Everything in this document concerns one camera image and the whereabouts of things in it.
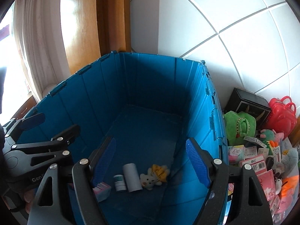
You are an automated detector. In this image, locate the white bottle teal label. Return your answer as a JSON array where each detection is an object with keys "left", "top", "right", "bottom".
[{"left": 113, "top": 174, "right": 127, "bottom": 192}]

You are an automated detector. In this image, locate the white paper roll tube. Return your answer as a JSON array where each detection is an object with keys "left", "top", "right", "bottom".
[{"left": 123, "top": 163, "right": 142, "bottom": 193}]

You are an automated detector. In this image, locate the dark wooden cabinet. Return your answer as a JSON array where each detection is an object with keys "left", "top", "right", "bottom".
[{"left": 12, "top": 95, "right": 37, "bottom": 119}]

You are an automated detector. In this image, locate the green plush toy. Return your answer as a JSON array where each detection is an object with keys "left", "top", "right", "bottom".
[{"left": 223, "top": 111, "right": 256, "bottom": 146}]

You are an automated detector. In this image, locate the white yellow plush toy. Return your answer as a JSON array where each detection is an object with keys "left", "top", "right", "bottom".
[{"left": 139, "top": 164, "right": 170, "bottom": 191}]

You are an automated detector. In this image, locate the black box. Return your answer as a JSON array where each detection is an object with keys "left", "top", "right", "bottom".
[{"left": 224, "top": 88, "right": 271, "bottom": 127}]

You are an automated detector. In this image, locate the red plastic handbag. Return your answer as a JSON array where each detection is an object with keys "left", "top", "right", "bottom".
[{"left": 263, "top": 96, "right": 297, "bottom": 139}]

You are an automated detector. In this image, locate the blue plastic storage crate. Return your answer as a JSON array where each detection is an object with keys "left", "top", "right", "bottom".
[{"left": 18, "top": 53, "right": 227, "bottom": 224}]

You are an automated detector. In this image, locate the white curtain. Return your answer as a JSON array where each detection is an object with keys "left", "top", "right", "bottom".
[{"left": 12, "top": 0, "right": 71, "bottom": 101}]

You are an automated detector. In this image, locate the wooden headboard frame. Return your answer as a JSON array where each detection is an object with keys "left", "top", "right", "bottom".
[{"left": 60, "top": 0, "right": 131, "bottom": 74}]

